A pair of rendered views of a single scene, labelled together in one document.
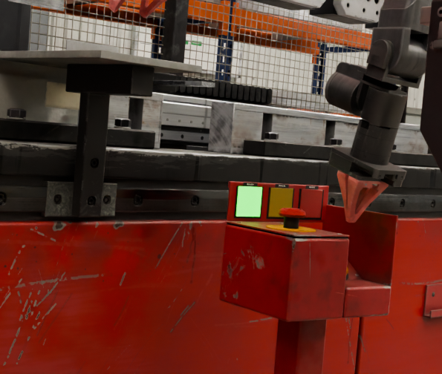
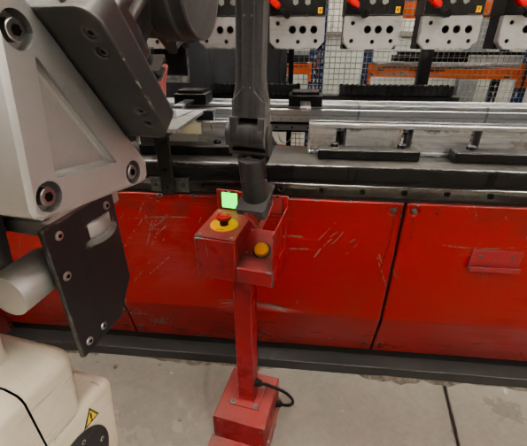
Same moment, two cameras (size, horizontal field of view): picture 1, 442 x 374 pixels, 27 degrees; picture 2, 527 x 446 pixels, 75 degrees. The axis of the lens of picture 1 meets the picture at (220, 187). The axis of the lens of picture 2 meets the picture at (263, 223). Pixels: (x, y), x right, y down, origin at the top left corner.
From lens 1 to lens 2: 1.25 m
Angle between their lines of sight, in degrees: 55
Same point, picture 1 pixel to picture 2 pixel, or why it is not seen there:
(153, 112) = not seen: hidden behind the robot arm
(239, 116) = (314, 131)
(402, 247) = (444, 223)
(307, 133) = (381, 139)
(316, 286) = (213, 263)
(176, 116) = (334, 117)
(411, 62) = (244, 141)
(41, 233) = (151, 197)
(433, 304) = (480, 262)
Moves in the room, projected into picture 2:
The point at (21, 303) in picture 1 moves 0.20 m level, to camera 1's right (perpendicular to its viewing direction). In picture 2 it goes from (148, 224) to (174, 249)
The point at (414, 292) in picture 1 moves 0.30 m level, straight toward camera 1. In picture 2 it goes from (456, 252) to (383, 277)
